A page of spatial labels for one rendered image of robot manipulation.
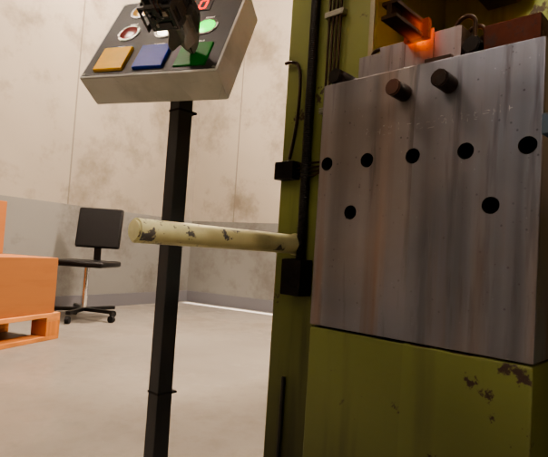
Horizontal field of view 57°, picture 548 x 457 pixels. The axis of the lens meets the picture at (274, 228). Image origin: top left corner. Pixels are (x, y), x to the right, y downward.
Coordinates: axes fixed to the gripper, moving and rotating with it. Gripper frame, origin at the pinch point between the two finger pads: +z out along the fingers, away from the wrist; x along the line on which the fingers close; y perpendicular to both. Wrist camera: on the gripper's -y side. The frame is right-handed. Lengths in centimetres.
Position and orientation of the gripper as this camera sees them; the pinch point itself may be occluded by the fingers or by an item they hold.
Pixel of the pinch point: (191, 44)
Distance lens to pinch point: 114.1
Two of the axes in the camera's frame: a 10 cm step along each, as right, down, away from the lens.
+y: -2.1, 8.3, -5.2
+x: 9.5, 0.4, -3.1
